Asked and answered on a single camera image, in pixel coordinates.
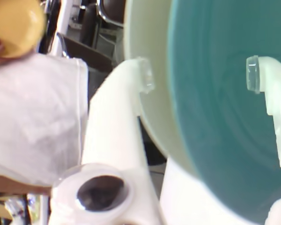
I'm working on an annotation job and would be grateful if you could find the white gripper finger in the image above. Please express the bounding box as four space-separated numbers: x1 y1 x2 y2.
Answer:
245 55 281 169
48 56 167 225

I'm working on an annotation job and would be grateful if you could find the teal plate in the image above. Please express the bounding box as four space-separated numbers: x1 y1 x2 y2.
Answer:
167 0 281 225

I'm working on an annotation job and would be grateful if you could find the yellow plate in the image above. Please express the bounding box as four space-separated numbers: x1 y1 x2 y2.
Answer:
0 0 47 59

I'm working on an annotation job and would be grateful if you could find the person in white shirt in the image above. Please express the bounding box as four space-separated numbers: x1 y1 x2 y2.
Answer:
0 53 89 188

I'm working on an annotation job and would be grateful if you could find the plastic googly eye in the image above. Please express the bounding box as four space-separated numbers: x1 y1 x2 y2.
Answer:
50 164 135 221

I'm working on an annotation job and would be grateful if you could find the cream white plate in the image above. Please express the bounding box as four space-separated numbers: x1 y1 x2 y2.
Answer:
123 0 202 179

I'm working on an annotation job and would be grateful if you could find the black chair chrome frame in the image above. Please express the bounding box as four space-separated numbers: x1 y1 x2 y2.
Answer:
45 0 126 73

